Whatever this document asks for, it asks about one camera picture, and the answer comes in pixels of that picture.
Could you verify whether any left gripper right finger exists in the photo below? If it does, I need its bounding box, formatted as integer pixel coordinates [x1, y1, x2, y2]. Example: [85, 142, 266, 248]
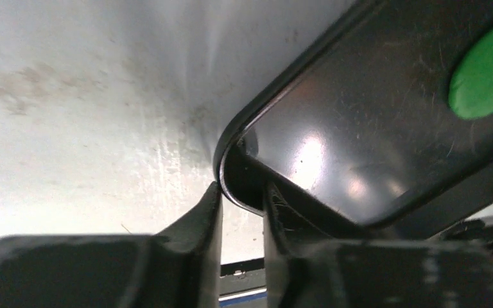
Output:
[263, 183, 493, 307]

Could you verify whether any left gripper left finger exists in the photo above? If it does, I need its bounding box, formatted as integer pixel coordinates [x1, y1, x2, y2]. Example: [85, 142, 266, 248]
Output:
[0, 183, 223, 307]

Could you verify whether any black plastic tray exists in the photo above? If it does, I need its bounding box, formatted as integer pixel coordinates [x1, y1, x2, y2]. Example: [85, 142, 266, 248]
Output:
[213, 1, 493, 239]

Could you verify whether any green dough piece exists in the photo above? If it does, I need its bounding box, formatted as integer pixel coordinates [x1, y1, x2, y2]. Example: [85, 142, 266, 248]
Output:
[448, 27, 493, 119]

